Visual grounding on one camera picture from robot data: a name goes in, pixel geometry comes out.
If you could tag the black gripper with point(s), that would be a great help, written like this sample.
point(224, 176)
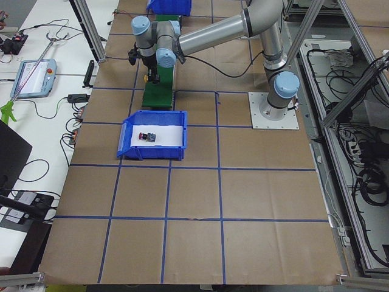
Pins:
point(149, 62)

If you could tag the white foam pad left bin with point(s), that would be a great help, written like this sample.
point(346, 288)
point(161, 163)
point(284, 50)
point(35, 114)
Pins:
point(166, 136)

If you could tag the green handled reacher grabber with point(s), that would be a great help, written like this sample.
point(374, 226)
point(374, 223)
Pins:
point(6, 110)

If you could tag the aluminium frame post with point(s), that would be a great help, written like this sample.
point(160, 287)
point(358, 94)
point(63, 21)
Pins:
point(89, 29)

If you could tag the green conveyor belt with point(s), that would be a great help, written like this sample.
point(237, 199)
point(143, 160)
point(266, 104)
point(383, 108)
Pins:
point(160, 95)

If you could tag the black power adapter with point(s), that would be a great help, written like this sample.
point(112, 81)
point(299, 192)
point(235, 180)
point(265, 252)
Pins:
point(78, 98)

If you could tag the red mushroom push button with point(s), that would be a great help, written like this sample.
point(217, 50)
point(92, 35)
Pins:
point(147, 137)

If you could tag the blue plastic bin right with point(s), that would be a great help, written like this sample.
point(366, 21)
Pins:
point(170, 7)

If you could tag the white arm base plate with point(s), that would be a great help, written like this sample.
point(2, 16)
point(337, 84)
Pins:
point(265, 117)

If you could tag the blue plastic bin left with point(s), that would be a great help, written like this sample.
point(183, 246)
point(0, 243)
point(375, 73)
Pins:
point(152, 117)

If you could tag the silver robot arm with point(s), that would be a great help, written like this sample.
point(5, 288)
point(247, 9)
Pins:
point(160, 43)

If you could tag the blue teach pendant tablet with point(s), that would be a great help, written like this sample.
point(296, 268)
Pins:
point(40, 78)

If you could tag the blue plastic bin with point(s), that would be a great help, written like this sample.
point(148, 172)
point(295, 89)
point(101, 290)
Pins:
point(170, 7)
point(152, 117)

